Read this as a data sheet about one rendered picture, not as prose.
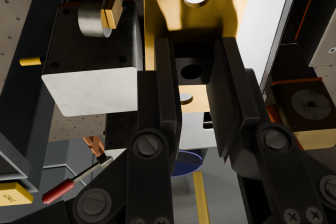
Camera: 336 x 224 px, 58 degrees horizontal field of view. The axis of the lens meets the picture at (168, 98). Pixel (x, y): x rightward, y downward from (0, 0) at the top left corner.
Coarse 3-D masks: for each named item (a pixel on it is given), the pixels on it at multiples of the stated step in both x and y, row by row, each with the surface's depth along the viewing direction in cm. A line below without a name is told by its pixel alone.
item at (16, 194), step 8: (0, 184) 42; (8, 184) 42; (16, 184) 42; (0, 192) 42; (8, 192) 42; (16, 192) 43; (24, 192) 44; (0, 200) 45; (8, 200) 45; (16, 200) 45; (24, 200) 45; (32, 200) 47
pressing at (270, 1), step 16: (192, 0) 38; (256, 0) 39; (272, 0) 39; (288, 0) 40; (256, 16) 41; (272, 16) 41; (288, 16) 42; (240, 32) 43; (256, 32) 43; (272, 32) 44; (240, 48) 46; (256, 48) 46; (272, 48) 47; (256, 64) 49; (272, 64) 50; (192, 112) 58; (192, 128) 63; (208, 128) 64; (192, 144) 69; (208, 144) 69
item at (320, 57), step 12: (300, 0) 47; (312, 0) 43; (324, 0) 40; (300, 12) 47; (312, 12) 43; (324, 12) 40; (300, 24) 47; (312, 24) 43; (324, 24) 40; (300, 36) 47; (312, 36) 43; (324, 36) 41; (300, 48) 48; (312, 48) 44; (324, 48) 43; (312, 60) 45; (324, 60) 45
